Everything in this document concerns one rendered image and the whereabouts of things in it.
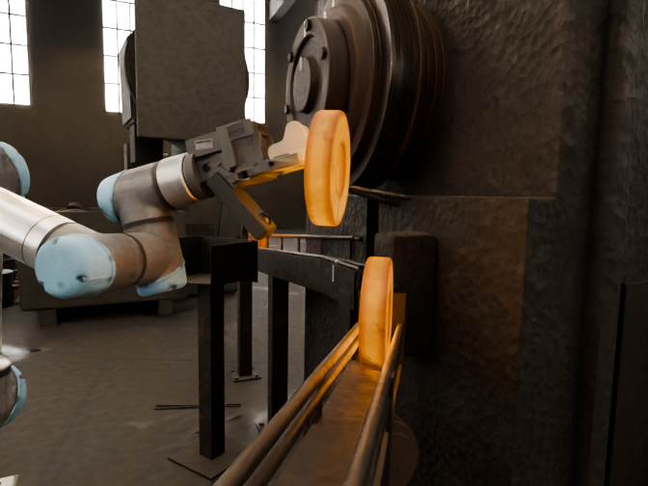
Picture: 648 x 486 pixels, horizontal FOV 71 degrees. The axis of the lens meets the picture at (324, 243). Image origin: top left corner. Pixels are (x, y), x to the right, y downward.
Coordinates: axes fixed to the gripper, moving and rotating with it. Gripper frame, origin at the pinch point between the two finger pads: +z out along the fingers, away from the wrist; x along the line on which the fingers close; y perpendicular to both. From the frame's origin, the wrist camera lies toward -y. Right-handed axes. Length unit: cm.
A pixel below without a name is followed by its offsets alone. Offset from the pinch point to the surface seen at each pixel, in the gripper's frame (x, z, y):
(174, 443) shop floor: 73, -91, -72
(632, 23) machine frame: 16.7, 46.1, 9.0
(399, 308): 7.9, 3.8, -24.6
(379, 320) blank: -7.7, 2.7, -22.2
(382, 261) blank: -2.0, 4.0, -15.8
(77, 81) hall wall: 776, -625, 396
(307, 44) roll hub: 41, -7, 31
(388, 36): 26.0, 11.3, 21.8
